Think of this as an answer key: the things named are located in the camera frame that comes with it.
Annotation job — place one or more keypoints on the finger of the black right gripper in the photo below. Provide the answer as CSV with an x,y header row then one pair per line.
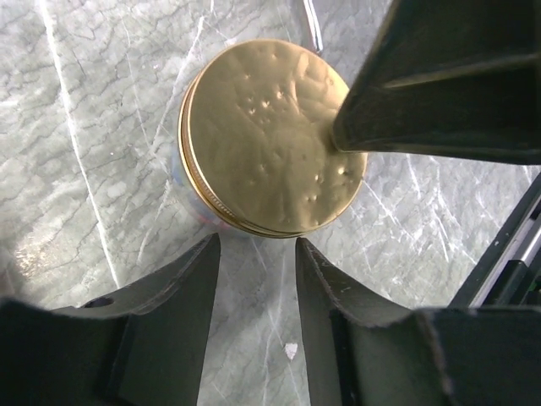
x,y
449,78

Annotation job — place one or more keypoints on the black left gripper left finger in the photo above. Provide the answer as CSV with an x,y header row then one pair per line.
x,y
143,344

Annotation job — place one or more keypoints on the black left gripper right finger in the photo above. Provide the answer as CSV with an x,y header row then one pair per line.
x,y
363,349

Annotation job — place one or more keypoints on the silver metal scoop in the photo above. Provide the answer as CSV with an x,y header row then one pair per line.
x,y
313,26

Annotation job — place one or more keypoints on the clear plastic jar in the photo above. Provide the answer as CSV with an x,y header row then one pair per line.
x,y
194,204

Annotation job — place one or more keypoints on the gold jar lid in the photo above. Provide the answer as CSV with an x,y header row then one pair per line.
x,y
255,140

